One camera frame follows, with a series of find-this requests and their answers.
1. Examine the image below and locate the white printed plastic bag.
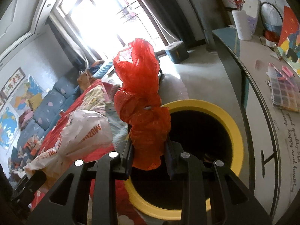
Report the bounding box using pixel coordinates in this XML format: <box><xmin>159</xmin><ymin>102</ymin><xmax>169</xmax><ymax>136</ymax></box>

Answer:
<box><xmin>24</xmin><ymin>110</ymin><xmax>113</xmax><ymax>180</ymax></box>

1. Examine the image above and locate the red plastic bag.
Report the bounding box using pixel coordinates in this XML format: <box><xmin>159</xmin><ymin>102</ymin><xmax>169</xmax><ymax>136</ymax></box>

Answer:
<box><xmin>113</xmin><ymin>38</ymin><xmax>171</xmax><ymax>171</ymax></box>

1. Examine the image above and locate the yellow rimmed black trash bin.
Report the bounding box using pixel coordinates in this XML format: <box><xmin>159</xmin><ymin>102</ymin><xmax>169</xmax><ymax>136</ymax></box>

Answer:
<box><xmin>124</xmin><ymin>100</ymin><xmax>244</xmax><ymax>222</ymax></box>

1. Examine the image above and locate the colourful patchwork blanket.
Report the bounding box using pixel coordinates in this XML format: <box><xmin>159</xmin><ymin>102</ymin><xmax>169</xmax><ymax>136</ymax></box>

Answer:
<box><xmin>8</xmin><ymin>135</ymin><xmax>44</xmax><ymax>172</ymax></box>

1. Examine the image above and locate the world map poster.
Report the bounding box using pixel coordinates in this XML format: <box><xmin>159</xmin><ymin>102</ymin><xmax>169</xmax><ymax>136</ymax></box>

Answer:
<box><xmin>1</xmin><ymin>104</ymin><xmax>19</xmax><ymax>151</ymax></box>

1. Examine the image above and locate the pile of pink clothes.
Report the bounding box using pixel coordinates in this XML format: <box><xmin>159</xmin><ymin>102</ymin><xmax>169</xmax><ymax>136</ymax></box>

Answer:
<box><xmin>19</xmin><ymin>109</ymin><xmax>34</xmax><ymax>130</ymax></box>

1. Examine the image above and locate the red floral table cloth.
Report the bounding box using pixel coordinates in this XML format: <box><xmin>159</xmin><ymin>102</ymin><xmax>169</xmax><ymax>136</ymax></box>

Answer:
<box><xmin>25</xmin><ymin>80</ymin><xmax>144</xmax><ymax>224</ymax></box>

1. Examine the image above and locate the yellow cushion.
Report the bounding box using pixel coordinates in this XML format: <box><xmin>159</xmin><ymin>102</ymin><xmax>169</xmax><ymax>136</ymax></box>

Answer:
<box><xmin>28</xmin><ymin>93</ymin><xmax>43</xmax><ymax>111</ymax></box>

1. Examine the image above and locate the blue sectional sofa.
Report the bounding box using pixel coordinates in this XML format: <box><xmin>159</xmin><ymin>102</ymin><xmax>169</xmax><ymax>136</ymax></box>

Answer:
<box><xmin>15</xmin><ymin>68</ymin><xmax>83</xmax><ymax>148</ymax></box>

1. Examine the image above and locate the china map poster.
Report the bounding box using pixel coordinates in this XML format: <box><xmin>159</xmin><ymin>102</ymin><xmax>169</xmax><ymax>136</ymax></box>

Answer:
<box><xmin>10</xmin><ymin>75</ymin><xmax>44</xmax><ymax>115</ymax></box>

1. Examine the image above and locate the dark left curtain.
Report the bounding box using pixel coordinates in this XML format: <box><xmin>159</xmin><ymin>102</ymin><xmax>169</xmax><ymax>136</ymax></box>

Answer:
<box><xmin>46</xmin><ymin>17</ymin><xmax>89</xmax><ymax>72</ymax></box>

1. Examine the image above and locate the dark curtain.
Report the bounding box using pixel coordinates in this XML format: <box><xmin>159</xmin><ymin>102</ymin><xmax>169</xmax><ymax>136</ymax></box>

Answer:
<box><xmin>46</xmin><ymin>17</ymin><xmax>89</xmax><ymax>72</ymax></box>
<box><xmin>143</xmin><ymin>0</ymin><xmax>196</xmax><ymax>47</ymax></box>

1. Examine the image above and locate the tv cabinet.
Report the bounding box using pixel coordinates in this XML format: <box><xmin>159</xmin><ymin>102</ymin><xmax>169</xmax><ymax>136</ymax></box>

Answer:
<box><xmin>213</xmin><ymin>27</ymin><xmax>299</xmax><ymax>224</ymax></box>

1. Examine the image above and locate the pastel bead box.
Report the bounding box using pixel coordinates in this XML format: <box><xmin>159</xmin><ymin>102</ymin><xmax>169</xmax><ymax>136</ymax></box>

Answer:
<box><xmin>266</xmin><ymin>63</ymin><xmax>299</xmax><ymax>113</ymax></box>

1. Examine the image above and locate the small blue storage stool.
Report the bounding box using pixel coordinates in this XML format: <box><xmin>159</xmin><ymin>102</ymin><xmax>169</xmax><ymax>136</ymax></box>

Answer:
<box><xmin>164</xmin><ymin>41</ymin><xmax>189</xmax><ymax>64</ymax></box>

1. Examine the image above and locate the white cylindrical vase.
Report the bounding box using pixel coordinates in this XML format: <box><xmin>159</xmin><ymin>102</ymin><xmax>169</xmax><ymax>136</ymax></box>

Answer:
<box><xmin>232</xmin><ymin>10</ymin><xmax>252</xmax><ymax>41</ymax></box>

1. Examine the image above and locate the dark right curtain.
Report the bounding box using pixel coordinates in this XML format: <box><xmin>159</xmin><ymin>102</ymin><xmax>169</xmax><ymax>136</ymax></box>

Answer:
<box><xmin>143</xmin><ymin>0</ymin><xmax>196</xmax><ymax>47</ymax></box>

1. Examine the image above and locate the round black framed mirror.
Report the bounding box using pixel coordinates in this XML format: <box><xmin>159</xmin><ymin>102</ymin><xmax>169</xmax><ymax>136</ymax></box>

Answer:
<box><xmin>260</xmin><ymin>1</ymin><xmax>283</xmax><ymax>36</ymax></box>

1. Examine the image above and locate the grey standing air conditioner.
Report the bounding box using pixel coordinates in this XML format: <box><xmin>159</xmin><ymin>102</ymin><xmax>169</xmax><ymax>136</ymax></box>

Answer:
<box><xmin>189</xmin><ymin>0</ymin><xmax>230</xmax><ymax>52</ymax></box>

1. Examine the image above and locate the right calligraphy frame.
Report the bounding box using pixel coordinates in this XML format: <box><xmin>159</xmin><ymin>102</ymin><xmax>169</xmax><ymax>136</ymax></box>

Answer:
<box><xmin>1</xmin><ymin>67</ymin><xmax>26</xmax><ymax>100</ymax></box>

